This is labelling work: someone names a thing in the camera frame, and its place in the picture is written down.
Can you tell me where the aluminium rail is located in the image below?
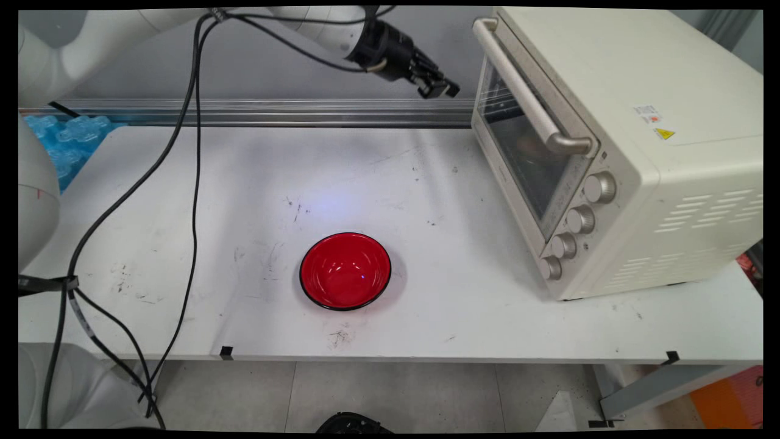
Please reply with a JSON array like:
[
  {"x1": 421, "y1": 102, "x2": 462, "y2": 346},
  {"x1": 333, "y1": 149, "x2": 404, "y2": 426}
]
[{"x1": 18, "y1": 99, "x2": 483, "y2": 129}]

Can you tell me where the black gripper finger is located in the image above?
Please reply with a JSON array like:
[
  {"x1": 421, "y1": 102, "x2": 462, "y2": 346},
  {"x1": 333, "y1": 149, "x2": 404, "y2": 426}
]
[
  {"x1": 414, "y1": 55, "x2": 461, "y2": 97},
  {"x1": 408, "y1": 67, "x2": 452, "y2": 100}
]

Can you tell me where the brown bread slice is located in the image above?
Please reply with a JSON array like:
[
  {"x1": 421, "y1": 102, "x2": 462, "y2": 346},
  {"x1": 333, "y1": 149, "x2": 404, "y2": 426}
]
[{"x1": 517, "y1": 131, "x2": 550, "y2": 160}]

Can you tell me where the red object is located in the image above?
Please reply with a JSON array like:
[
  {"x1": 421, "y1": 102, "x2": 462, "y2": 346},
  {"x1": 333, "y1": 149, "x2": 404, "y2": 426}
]
[{"x1": 736, "y1": 251, "x2": 764, "y2": 294}]

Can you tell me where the long black cable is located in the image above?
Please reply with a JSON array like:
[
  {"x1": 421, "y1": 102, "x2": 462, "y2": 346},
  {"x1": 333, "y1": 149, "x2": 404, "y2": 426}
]
[
  {"x1": 66, "y1": 12, "x2": 211, "y2": 430},
  {"x1": 40, "y1": 9, "x2": 220, "y2": 429}
]

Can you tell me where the blue patterned mat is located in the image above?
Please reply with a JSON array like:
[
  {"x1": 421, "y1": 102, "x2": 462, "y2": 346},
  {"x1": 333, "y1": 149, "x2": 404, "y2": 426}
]
[{"x1": 23, "y1": 114, "x2": 127, "y2": 195}]

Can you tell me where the red bowl with black rim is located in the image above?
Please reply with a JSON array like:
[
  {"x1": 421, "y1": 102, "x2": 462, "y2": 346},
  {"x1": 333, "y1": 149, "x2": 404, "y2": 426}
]
[{"x1": 299, "y1": 232, "x2": 392, "y2": 312}]

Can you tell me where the orange box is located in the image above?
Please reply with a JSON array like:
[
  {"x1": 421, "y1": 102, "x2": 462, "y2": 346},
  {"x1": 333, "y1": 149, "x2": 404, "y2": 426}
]
[{"x1": 689, "y1": 365, "x2": 764, "y2": 430}]

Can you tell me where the black round object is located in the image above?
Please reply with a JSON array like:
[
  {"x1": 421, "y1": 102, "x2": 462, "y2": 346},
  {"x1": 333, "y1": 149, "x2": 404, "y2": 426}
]
[{"x1": 315, "y1": 412, "x2": 394, "y2": 434}]

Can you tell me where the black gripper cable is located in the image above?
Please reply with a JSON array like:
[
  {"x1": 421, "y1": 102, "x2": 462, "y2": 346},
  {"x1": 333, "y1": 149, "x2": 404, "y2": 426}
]
[{"x1": 210, "y1": 7, "x2": 397, "y2": 74}]

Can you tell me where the cream glass oven door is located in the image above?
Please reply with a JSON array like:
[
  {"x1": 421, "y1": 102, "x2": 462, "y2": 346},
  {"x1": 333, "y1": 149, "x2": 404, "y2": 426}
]
[{"x1": 470, "y1": 17, "x2": 601, "y2": 258}]

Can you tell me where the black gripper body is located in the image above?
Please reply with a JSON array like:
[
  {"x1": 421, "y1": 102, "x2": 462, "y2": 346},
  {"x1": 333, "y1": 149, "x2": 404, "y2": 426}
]
[{"x1": 349, "y1": 20, "x2": 430, "y2": 84}]

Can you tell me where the black velcro strap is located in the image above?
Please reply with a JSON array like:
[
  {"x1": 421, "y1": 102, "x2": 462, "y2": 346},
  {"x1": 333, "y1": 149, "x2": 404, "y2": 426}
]
[{"x1": 18, "y1": 274, "x2": 80, "y2": 298}]

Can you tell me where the cream toaster oven body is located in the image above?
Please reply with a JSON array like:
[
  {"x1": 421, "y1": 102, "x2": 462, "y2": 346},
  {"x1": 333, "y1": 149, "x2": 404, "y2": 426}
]
[{"x1": 481, "y1": 7, "x2": 764, "y2": 302}]

